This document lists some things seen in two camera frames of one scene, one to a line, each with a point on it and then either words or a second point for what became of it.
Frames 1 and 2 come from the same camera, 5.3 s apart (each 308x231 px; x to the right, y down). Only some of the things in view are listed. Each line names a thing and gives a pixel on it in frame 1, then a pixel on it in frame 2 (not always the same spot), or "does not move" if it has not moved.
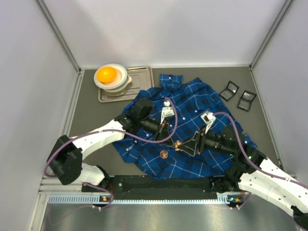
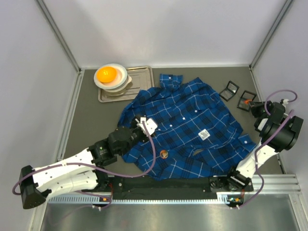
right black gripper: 200,142 to 256,109
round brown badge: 164,154 does not move
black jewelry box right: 245,100 does not move
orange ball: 106,74 does not move
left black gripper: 159,130 to 135,124
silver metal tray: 142,78 does not move
